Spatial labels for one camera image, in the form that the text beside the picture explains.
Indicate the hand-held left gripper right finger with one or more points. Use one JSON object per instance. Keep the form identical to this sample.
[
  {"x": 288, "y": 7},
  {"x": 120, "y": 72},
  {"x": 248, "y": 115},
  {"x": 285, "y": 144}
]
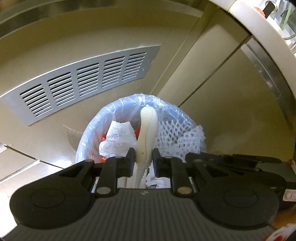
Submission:
[{"x": 157, "y": 163}]

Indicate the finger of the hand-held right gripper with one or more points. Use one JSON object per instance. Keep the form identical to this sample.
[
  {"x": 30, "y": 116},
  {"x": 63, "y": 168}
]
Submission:
[{"x": 219, "y": 160}]

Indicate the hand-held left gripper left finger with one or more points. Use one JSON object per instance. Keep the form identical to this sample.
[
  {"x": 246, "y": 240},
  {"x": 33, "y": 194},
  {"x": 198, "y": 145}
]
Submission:
[{"x": 130, "y": 162}]

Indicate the white plastic bag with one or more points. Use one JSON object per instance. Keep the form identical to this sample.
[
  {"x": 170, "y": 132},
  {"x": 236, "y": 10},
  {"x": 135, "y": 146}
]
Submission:
[{"x": 118, "y": 136}]

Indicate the white foam net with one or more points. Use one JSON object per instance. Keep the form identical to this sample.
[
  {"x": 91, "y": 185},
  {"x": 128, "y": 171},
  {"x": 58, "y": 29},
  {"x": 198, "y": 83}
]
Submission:
[{"x": 180, "y": 136}]

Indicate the red plastic bag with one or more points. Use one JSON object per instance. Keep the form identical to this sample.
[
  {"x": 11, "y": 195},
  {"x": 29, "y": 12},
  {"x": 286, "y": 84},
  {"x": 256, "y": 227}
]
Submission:
[{"x": 105, "y": 136}]

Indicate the blue lined trash bin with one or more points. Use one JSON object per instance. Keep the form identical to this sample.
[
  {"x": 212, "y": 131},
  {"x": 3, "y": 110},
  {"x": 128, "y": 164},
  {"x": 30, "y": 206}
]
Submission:
[{"x": 97, "y": 120}]

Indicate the person's right hand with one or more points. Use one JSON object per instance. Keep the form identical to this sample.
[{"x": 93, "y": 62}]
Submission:
[{"x": 284, "y": 215}]

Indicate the red patterned clothing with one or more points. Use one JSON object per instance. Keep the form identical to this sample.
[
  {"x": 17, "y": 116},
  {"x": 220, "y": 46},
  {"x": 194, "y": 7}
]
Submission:
[{"x": 282, "y": 235}]

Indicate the grey cabinet vent grille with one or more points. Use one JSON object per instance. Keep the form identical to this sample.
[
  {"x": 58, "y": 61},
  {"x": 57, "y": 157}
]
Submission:
[{"x": 81, "y": 83}]

